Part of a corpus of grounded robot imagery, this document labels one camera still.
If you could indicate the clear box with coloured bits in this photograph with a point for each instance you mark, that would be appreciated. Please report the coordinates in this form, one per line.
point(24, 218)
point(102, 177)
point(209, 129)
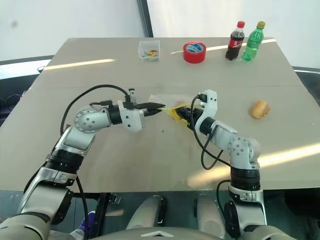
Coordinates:
point(149, 51)

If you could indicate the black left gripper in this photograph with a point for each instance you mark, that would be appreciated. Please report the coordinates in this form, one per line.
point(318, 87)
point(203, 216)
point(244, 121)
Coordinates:
point(143, 107)

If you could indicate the blue and white shoe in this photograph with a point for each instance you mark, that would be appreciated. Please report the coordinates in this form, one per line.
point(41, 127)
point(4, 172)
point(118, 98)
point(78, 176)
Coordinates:
point(85, 223)

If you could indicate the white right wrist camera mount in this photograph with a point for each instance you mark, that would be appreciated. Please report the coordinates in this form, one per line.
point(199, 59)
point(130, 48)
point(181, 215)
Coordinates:
point(209, 103)

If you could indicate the silver rounded robot leg cover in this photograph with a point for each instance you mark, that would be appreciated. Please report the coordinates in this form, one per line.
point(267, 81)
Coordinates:
point(209, 216)
point(147, 212)

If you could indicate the dark furniture beside table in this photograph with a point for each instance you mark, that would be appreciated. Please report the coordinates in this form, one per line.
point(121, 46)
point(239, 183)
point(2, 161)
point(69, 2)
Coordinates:
point(15, 82)

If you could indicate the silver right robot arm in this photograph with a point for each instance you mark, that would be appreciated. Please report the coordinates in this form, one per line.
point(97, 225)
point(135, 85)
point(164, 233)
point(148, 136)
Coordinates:
point(240, 147)

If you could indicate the black table frame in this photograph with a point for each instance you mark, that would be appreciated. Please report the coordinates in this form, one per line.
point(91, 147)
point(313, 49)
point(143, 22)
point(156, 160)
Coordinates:
point(103, 212)

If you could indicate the clear plastic zip bag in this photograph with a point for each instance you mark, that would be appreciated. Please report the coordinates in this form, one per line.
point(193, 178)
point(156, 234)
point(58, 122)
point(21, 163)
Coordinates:
point(162, 98)

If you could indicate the silver robot torso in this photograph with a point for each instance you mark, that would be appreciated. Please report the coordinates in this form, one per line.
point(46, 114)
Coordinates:
point(155, 233)

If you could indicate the red tape roll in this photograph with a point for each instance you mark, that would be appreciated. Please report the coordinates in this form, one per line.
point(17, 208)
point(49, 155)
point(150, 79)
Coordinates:
point(194, 52)

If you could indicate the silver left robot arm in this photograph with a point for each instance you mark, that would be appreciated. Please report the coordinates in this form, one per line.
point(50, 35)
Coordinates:
point(85, 122)

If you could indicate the orange snack bun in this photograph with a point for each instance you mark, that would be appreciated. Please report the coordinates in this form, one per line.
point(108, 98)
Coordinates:
point(260, 109)

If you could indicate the dark slanted wall post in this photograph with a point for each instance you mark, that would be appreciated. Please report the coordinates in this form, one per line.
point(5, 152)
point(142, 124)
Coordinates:
point(145, 18)

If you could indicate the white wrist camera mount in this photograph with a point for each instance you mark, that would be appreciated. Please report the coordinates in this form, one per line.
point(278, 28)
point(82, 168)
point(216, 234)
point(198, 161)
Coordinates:
point(131, 118)
point(209, 103)

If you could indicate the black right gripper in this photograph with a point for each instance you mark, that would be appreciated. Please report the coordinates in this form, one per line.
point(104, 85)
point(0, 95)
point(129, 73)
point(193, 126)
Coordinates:
point(193, 116)

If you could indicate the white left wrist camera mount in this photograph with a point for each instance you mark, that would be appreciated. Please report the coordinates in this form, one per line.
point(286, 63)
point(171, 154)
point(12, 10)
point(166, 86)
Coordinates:
point(131, 118)

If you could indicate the green bottle with yellow cap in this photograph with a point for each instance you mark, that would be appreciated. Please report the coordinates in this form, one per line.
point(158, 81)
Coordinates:
point(253, 42)

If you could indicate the cola bottle with red cap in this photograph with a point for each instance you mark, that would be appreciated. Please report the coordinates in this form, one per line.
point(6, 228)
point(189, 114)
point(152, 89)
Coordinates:
point(235, 41)

